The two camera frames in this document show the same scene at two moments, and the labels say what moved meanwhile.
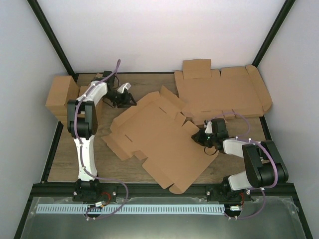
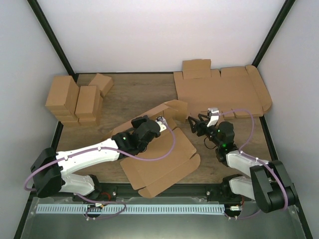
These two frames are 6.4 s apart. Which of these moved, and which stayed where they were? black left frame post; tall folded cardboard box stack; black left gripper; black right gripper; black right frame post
Moved: black right gripper; black left gripper
Stayed: black left frame post; tall folded cardboard box stack; black right frame post
